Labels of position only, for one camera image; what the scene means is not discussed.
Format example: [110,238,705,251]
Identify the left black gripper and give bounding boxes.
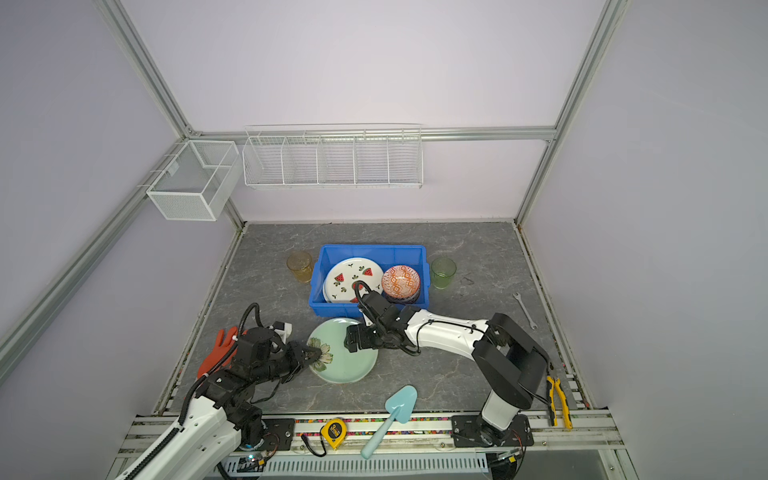
[253,340,322,384]

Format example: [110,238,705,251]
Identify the orange patterned bowl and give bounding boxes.
[381,265,422,304]

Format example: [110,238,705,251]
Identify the green rimmed bottom plate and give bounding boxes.
[307,318,378,384]

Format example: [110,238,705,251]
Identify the watermelon pattern plate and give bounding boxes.
[322,257,383,303]

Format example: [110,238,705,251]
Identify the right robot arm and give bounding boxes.
[344,280,552,448]

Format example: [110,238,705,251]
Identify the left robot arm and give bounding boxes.
[118,302,323,479]

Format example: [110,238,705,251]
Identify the blue plastic bin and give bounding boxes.
[308,244,431,318]

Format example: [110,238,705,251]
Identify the red work glove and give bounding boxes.
[197,326,238,378]

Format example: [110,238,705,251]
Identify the teal plastic shovel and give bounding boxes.
[360,385,418,460]

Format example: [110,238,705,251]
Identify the green glass cup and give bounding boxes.
[430,257,457,290]

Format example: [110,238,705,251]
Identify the amber glass cup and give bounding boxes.
[286,251,314,284]

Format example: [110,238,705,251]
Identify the yellow tape measure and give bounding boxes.
[320,418,348,450]

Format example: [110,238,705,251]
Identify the metal wrench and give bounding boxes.
[513,292,538,330]

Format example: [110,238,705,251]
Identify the white mesh basket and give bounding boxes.
[147,140,243,222]

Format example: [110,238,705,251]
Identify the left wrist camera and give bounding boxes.
[270,321,293,342]

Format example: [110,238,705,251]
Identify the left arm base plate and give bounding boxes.
[257,417,296,453]

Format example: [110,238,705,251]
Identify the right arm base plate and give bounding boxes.
[451,413,534,448]

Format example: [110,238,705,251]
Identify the white wire rack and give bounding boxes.
[242,123,424,189]

